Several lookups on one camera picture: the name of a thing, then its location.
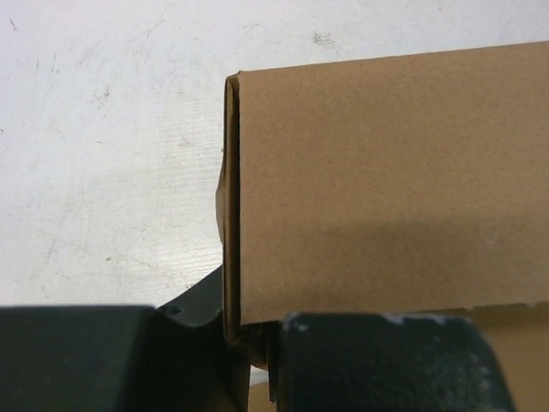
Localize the brown cardboard box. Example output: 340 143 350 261
216 41 548 411

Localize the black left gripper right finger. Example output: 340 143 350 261
274 313 516 411

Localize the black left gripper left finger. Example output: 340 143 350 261
1 270 250 411

